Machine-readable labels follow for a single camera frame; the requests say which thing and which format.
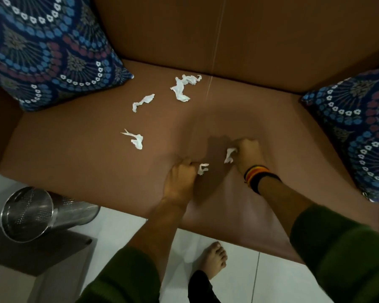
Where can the long twisted white tissue piece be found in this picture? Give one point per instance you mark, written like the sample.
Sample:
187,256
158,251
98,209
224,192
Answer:
142,102

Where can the person's right forearm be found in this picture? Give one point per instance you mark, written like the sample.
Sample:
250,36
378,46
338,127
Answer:
282,201

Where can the grey low stool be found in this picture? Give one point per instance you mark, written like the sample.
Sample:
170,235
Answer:
34,261

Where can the person's right fingers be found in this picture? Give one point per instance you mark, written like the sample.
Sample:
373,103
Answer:
240,146

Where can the brown sofa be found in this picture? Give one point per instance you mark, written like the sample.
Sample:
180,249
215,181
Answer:
82,145

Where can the person's right hand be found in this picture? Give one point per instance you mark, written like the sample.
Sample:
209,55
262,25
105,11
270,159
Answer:
249,156

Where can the person's foot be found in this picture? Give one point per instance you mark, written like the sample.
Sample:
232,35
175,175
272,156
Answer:
212,258

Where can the large crumpled white tissue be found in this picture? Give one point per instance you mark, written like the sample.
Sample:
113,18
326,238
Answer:
180,87

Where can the person's black trouser leg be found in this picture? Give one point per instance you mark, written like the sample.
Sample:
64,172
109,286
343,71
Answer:
202,288

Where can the small white tissue piece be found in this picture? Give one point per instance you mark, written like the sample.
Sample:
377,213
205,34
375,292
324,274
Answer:
203,168

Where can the person's left hand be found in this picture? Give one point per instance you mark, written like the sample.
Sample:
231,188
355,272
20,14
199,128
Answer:
180,182

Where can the blue patterned cushion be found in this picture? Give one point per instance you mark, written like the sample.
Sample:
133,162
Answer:
357,123
47,47

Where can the person's left fingers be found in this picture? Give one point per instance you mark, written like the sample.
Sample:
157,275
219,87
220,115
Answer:
191,163

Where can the person's left forearm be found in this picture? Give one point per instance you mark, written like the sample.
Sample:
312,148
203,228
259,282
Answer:
154,236

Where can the pointed white tissue piece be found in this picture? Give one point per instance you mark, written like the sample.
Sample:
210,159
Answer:
136,140

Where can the perforated steel waste bin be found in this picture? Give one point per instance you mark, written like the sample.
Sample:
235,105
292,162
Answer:
34,213

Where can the multicoloured thread wristband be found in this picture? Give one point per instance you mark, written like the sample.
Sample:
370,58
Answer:
256,177

